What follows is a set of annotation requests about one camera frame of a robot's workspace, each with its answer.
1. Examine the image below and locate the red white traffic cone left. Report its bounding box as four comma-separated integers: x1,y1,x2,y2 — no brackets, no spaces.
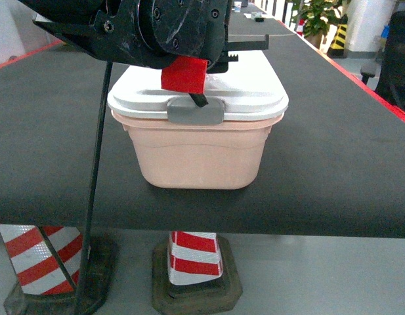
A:
0,224,117,314

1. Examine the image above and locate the black cable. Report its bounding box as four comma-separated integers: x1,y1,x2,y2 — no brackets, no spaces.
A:
74,61,114,315

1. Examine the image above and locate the green potted plant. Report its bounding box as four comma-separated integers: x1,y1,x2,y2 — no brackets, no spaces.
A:
289,0,351,49

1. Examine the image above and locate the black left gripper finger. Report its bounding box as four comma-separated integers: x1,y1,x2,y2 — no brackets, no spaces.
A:
227,34,269,51

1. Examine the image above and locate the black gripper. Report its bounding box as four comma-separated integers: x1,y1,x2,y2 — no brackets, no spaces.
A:
23,0,238,74

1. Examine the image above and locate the paper cup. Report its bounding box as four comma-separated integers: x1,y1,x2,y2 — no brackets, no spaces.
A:
234,1,242,13

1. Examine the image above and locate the black office chair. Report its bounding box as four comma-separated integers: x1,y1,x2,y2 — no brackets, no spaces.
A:
375,11,405,112

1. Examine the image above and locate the white box lid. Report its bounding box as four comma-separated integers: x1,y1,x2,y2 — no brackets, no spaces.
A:
108,51,289,125

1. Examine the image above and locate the black table mat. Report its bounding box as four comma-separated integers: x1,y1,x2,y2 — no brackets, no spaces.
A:
0,22,405,238

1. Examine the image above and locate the red white traffic cone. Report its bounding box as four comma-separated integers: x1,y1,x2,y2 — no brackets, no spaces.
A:
0,224,117,314
152,231,243,314

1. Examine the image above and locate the pink plastic storage box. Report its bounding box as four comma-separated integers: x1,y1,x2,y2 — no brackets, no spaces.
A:
112,112,283,190

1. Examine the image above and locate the yellow black striped post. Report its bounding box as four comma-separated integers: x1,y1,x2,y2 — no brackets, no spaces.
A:
327,23,347,58

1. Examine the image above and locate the red white traffic cone middle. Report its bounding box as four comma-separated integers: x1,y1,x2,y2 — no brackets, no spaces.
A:
152,231,243,314

